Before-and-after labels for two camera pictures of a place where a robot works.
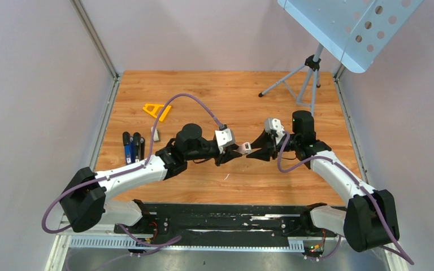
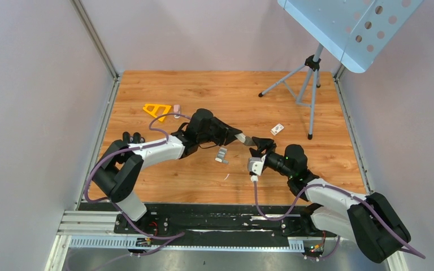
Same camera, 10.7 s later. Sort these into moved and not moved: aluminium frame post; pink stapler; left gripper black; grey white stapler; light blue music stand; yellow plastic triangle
Moved: pink stapler; grey white stapler; left gripper black
Not moved: yellow plastic triangle; aluminium frame post; light blue music stand
